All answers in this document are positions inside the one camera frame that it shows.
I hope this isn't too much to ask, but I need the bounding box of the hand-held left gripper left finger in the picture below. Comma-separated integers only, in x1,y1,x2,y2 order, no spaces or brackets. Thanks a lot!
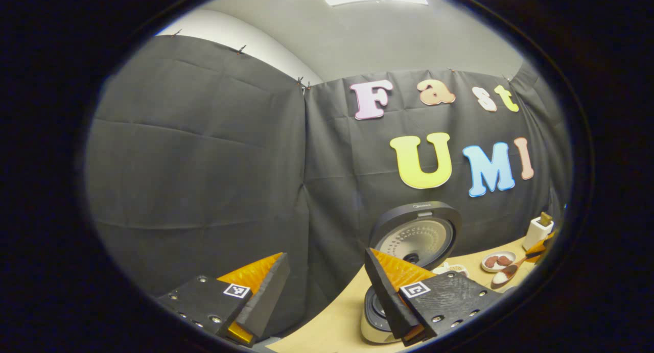
152,252,292,348

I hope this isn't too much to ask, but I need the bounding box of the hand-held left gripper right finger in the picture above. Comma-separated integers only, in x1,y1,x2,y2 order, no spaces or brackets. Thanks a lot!
364,248,511,347

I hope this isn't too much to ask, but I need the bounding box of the brown wooden spoon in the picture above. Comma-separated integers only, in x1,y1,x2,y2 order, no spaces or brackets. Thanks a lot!
490,251,545,290

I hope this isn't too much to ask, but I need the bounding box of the dark grey rice cooker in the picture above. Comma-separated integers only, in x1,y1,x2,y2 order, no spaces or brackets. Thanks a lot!
360,201,462,345

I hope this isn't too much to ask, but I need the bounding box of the white toaster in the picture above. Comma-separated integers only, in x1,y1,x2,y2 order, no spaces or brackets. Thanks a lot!
522,216,554,252

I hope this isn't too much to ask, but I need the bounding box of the white round plate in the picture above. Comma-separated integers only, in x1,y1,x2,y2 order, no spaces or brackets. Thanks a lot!
481,251,517,273

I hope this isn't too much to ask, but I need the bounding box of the white divided bean dish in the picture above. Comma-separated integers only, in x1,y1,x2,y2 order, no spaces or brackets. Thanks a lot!
433,262,470,278

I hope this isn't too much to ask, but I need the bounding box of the black backdrop cloth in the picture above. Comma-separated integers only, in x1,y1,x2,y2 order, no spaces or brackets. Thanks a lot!
84,35,572,338

